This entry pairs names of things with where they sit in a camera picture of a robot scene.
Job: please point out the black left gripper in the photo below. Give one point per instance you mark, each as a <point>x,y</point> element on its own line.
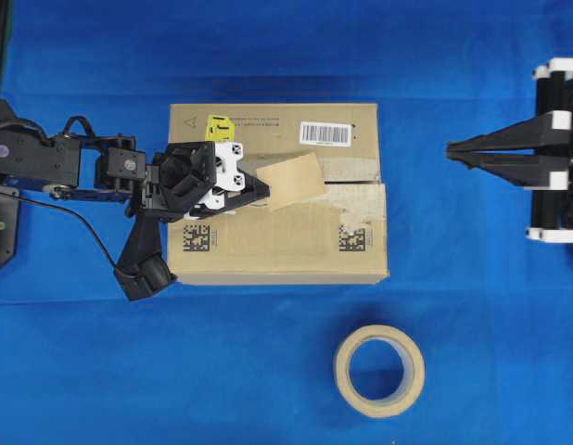
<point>196,180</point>

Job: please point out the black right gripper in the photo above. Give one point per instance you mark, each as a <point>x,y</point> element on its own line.
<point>549,172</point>

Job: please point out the brown tape strip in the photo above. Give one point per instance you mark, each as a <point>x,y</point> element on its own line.
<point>293,181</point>

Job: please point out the brown cardboard box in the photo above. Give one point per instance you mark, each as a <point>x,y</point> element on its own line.
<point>337,238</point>

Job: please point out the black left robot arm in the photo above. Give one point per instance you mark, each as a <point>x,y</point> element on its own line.
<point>74,164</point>

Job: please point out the beige masking tape roll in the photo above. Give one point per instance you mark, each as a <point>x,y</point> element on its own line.
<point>384,389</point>

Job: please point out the blue table cloth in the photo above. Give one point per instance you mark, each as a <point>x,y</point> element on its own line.
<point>490,310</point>

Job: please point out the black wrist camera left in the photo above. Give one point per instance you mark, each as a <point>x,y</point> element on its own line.
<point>141,270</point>

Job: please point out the black mounting rail plate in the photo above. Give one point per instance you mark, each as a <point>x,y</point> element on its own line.
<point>9,208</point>

